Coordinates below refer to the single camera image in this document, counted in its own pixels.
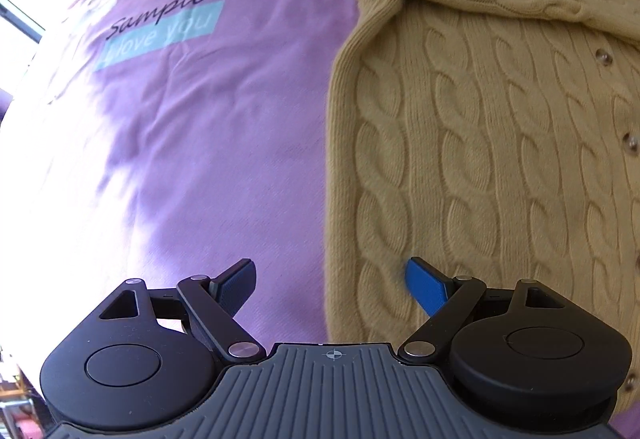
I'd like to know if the yellow cable-knit cardigan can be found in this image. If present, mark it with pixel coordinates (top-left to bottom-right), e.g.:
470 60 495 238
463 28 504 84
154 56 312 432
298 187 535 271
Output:
322 0 640 402

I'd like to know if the purple printed bed sheet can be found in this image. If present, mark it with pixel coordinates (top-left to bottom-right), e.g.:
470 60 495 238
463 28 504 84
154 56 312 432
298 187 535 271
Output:
0 0 576 420

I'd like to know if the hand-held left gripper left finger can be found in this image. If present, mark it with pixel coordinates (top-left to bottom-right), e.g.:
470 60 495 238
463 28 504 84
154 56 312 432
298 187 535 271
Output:
98 258 267 366

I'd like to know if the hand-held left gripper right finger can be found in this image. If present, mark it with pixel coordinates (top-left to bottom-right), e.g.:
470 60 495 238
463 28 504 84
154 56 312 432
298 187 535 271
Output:
397 256 567 365

